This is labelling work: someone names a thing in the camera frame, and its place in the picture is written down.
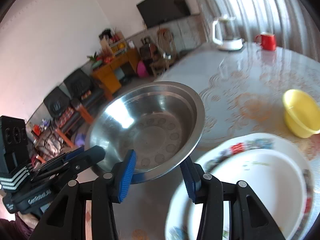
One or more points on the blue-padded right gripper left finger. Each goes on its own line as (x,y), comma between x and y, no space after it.
(65,218)

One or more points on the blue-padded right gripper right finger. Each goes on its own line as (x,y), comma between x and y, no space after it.
(248,217)

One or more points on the white plate red double-happiness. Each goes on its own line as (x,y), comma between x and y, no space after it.
(275,169)

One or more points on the yellow plastic bowl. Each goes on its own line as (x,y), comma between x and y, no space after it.
(301,113)

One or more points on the stainless steel bowl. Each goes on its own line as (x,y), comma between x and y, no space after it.
(161,121)

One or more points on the black sofa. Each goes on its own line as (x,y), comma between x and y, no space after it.
(82,89)

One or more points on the orange wooden desk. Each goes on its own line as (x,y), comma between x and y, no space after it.
(105,75)

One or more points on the pink bag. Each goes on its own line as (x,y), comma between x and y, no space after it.
(142,70)

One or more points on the small white shelf with items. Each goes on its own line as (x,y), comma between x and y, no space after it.
(112,42)

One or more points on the red mug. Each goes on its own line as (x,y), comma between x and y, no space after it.
(267,41)

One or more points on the wooden chair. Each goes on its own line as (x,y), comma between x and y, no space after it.
(167,51)

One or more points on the white glass electric kettle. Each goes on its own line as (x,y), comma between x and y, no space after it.
(225,35)

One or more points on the beige window curtain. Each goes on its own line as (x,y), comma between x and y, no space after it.
(288,20)

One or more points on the black wall television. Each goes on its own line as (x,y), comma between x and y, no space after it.
(156,12)

